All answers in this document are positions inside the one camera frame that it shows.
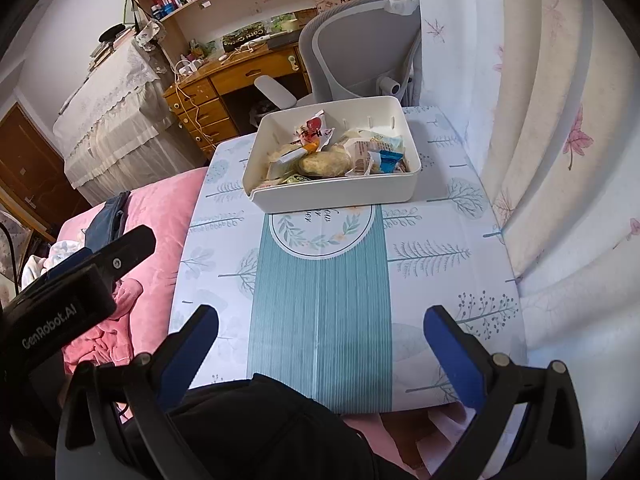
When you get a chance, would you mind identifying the lined trash bin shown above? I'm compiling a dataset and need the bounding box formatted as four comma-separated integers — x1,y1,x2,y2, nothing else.
249,100,274,129

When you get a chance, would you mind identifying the lace covered furniture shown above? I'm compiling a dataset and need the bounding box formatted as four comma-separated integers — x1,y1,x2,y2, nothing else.
52,35,211,206

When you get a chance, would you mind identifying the floral fabric bag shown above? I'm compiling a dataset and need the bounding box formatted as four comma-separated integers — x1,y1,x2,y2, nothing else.
135,19,169,51

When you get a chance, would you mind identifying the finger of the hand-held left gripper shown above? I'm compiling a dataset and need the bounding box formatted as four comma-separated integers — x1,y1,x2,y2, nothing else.
44,249,98,281
82,225,157,281

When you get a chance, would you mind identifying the white cable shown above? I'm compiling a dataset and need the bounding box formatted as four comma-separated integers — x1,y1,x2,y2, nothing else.
172,67,216,147

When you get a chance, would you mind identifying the white plastic storage bin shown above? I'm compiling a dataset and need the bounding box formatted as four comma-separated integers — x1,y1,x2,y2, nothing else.
242,95,422,214

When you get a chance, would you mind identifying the pink blanket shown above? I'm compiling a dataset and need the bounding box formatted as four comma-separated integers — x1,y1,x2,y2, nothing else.
55,167,211,411

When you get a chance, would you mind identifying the clear yellow cake packet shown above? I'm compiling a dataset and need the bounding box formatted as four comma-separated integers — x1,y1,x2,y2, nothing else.
345,130,405,153

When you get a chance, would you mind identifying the dark printed sign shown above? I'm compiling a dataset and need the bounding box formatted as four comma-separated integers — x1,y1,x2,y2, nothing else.
220,22,266,51

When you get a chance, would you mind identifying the beige cracker packet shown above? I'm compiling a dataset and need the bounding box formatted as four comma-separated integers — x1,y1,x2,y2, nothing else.
265,144,303,181

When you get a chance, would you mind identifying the tree print tablecloth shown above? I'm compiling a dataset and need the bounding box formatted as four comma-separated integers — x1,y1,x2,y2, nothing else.
167,105,528,411

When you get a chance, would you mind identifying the grey office chair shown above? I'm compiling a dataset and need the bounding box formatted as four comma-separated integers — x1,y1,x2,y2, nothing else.
254,0,423,111

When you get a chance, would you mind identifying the pink garment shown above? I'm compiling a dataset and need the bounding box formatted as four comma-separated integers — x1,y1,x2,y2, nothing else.
62,280,143,366

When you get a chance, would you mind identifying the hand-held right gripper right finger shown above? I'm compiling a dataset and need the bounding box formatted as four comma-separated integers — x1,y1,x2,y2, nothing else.
423,305,587,480

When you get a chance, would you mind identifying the red white fruit snack packet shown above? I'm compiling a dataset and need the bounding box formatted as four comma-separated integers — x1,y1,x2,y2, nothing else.
294,109,335,148

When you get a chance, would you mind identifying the navy cloth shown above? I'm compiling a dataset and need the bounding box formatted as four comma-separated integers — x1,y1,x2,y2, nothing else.
85,191,132,251

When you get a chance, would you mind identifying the clear pastry tray pack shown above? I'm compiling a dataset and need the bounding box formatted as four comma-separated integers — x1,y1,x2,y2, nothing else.
298,151,353,178

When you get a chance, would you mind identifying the stack of books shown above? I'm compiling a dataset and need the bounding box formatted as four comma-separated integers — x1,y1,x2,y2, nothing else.
87,25,136,71

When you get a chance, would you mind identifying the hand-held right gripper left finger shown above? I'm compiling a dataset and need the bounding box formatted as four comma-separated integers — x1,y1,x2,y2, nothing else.
55,304,219,480

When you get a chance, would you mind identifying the brown wooden door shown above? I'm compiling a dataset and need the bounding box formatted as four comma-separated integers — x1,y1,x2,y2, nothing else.
0,102,91,241

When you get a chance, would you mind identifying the leaf print curtain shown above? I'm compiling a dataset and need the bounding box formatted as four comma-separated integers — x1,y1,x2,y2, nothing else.
415,0,640,386

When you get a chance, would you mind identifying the black cable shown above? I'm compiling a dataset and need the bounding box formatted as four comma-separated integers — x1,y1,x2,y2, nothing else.
0,222,21,291

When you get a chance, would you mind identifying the white floral cloth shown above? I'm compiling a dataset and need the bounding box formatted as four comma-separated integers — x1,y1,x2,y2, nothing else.
22,240,83,281

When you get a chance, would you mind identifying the small blue white packet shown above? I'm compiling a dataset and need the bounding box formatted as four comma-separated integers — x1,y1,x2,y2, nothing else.
376,150,403,175

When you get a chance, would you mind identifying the wooden desk with drawers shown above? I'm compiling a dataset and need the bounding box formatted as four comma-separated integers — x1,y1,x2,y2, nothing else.
164,42,313,158

